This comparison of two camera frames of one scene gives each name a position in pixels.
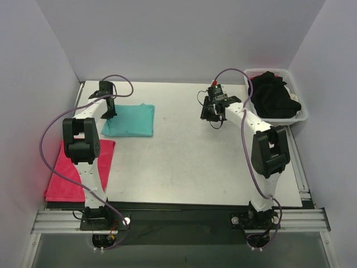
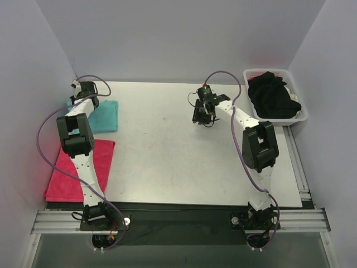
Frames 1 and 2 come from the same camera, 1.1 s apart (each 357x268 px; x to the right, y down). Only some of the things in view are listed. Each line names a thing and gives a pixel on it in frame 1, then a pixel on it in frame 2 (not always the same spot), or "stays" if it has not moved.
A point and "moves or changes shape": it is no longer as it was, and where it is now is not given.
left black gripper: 110,106 -> 84,90
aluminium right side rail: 303,186 stays
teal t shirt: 131,120 moves or changes shape
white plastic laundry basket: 286,75 stays
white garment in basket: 293,96 stays
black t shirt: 270,97 stays
